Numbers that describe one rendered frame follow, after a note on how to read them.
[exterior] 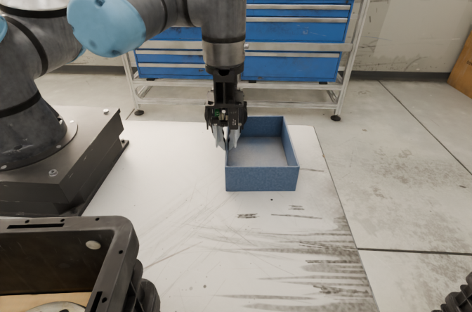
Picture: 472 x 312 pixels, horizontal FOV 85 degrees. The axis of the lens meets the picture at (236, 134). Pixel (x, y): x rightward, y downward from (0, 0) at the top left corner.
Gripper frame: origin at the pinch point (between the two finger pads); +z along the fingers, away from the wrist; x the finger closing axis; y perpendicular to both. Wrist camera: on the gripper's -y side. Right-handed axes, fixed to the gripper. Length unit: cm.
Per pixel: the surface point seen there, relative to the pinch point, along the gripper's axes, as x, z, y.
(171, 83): -47, 46, -141
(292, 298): 10.3, 5.3, 30.9
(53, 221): -13.4, -17.6, 34.5
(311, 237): 15.5, 5.3, 20.9
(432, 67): 210, 61, -213
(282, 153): 13.9, 4.9, -2.3
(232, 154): 1.4, 4.9, -1.8
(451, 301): 58, 38, 18
